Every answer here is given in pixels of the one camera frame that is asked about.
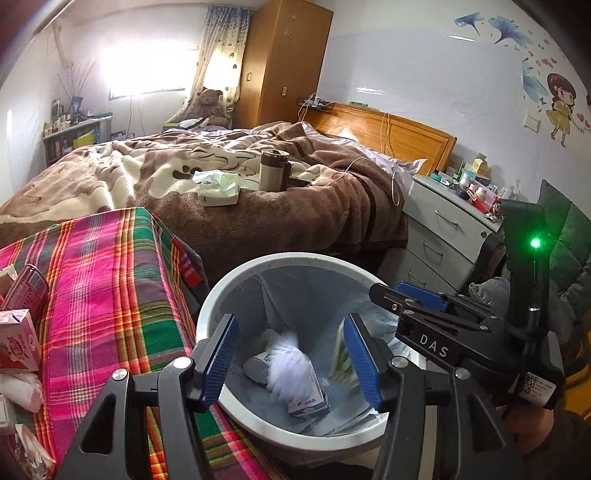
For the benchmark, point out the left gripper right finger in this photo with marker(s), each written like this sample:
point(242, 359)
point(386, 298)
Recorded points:
point(471, 440)

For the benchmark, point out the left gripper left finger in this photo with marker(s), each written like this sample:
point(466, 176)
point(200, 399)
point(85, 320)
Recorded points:
point(111, 441)

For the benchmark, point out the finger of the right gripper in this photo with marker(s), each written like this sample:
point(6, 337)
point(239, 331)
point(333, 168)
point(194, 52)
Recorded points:
point(409, 309)
point(457, 305)

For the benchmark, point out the printed paper wrapper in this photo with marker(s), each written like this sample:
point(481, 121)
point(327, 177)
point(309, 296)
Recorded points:
point(35, 460)

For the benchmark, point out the white foam net sleeve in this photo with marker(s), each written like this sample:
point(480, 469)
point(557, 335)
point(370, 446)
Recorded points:
point(289, 377)

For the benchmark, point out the small white green box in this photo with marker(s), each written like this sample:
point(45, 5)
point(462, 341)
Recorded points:
point(344, 359)

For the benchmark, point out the white trash bin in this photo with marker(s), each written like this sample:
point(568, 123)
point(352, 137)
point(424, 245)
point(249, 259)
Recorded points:
point(256, 367)

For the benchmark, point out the person's right hand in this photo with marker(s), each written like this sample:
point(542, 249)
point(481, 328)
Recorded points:
point(527, 422)

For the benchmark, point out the white nightstand drawers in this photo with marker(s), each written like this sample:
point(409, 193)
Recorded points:
point(451, 243)

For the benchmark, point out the white folded tissue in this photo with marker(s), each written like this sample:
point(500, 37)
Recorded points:
point(23, 389)

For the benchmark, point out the grey bin liner bag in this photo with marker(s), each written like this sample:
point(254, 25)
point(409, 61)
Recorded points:
point(311, 303)

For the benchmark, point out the strawberry milk carton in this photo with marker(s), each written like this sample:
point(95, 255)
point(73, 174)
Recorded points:
point(19, 345)

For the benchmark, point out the plaid pink green cloth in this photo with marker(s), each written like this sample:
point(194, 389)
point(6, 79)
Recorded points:
point(117, 284)

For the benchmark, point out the wooden headboard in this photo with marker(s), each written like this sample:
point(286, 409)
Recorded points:
point(398, 137)

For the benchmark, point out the red drink can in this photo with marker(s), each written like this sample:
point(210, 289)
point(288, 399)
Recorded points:
point(28, 292)

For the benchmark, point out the brown thermos cup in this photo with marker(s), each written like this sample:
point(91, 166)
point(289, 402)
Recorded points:
point(274, 170)

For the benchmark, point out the brown patterned blanket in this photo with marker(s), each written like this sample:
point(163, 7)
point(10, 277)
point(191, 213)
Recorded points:
point(342, 198)

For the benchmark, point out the white tissue pack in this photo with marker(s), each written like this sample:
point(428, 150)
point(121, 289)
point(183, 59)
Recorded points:
point(216, 188)

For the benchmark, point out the brown teddy bear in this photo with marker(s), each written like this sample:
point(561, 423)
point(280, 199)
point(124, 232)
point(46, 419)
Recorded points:
point(209, 109)

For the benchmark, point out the wooden wardrobe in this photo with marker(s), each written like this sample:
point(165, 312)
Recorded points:
point(283, 59)

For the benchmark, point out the cluttered grey shelf desk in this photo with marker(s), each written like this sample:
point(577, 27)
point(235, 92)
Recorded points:
point(94, 130)

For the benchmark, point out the patterned curtain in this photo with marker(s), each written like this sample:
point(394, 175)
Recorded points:
point(220, 53)

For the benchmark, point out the dried branches in vase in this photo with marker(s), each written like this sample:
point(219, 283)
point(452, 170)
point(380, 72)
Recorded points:
point(74, 81)

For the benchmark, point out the cartoon girl wall sticker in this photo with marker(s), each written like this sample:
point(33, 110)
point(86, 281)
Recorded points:
point(562, 115)

